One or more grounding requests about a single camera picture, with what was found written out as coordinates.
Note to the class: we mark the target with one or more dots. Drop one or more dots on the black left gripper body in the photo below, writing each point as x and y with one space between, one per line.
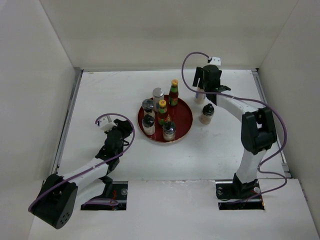
125 131

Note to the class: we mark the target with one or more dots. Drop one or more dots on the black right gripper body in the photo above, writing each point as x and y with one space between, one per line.
199 74

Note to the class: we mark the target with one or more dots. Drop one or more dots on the sauce bottle yellow cap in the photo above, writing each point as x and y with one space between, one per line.
163 114
173 96

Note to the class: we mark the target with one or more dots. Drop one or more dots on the tall grinder clear cap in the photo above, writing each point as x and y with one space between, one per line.
148 107

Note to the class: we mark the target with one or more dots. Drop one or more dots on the wide jar black handle lid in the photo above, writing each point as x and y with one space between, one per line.
169 131

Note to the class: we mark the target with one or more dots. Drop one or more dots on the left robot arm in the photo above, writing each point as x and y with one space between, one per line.
57 197

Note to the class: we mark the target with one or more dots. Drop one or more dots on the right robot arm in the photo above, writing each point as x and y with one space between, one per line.
258 132

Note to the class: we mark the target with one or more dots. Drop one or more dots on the black lid jar right side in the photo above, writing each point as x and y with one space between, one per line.
207 114

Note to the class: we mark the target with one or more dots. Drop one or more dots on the red round tray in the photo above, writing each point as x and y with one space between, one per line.
181 115

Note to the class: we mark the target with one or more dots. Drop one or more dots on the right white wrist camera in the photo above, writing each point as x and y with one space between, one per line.
212 60

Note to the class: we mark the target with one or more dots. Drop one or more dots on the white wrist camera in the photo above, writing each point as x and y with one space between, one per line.
105 123
212 60

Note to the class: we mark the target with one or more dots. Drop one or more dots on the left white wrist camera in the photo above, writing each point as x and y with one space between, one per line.
105 123

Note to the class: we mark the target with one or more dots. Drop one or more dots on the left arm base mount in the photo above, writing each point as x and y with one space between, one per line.
104 194

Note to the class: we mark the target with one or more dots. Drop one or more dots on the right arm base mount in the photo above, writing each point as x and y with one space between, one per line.
234 195

